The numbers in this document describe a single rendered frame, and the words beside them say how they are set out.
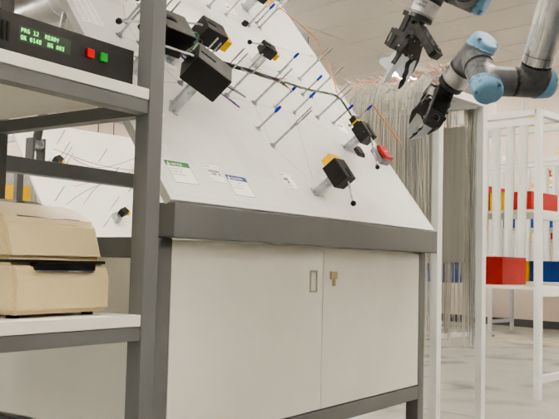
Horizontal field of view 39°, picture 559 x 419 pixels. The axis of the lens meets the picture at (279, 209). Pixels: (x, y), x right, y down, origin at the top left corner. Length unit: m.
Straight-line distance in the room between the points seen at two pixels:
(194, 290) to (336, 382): 0.60
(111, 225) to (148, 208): 3.72
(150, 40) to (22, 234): 0.42
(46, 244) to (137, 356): 0.25
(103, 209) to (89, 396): 3.61
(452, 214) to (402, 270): 1.04
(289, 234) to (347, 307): 0.38
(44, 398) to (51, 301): 0.46
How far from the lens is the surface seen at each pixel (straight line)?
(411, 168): 3.03
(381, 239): 2.15
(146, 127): 1.44
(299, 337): 1.90
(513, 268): 5.43
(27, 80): 1.28
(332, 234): 1.93
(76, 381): 1.69
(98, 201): 5.25
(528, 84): 2.08
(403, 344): 2.38
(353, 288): 2.11
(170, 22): 1.69
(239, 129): 1.91
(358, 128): 2.34
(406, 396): 2.42
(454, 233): 3.36
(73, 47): 1.37
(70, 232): 1.40
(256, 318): 1.76
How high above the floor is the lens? 0.76
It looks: 4 degrees up
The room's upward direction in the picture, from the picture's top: 1 degrees clockwise
